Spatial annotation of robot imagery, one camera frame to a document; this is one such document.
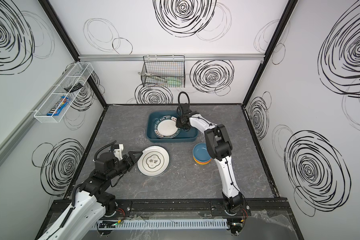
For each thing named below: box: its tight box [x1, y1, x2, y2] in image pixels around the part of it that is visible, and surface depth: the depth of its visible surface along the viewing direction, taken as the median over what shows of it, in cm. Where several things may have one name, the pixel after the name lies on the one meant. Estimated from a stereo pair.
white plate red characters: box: [153, 115, 174, 128], surface depth 110 cm
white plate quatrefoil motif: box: [137, 145, 170, 177], surface depth 90 cm
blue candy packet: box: [46, 96, 70, 116], surface depth 72 cm
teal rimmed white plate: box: [153, 115, 182, 139], surface depth 107 cm
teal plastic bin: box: [146, 110, 199, 143], surface depth 104 cm
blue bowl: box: [192, 142, 212, 162], surface depth 88 cm
